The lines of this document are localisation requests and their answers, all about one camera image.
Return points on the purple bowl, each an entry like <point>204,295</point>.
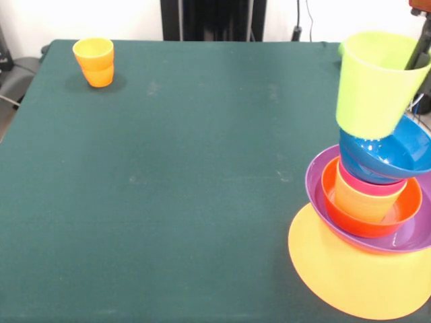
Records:
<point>314,188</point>

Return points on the blue bowl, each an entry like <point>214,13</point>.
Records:
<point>410,148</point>

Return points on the black office chair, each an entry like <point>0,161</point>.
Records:
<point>20,70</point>
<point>427,85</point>

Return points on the small orange-red bowl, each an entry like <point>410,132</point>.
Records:
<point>336,215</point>

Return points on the dark green tablecloth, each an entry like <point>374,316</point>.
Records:
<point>168,235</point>

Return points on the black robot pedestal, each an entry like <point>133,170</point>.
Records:
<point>215,20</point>

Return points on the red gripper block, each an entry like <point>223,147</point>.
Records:
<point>421,5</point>

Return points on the orange cup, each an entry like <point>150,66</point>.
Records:
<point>96,54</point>
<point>99,79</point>

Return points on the yellow cup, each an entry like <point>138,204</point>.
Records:
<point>360,205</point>

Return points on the light green cup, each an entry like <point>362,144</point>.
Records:
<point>370,94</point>

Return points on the large orange bowl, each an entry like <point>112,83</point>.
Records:
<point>336,276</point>

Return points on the red cup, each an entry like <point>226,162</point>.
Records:
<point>367,189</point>

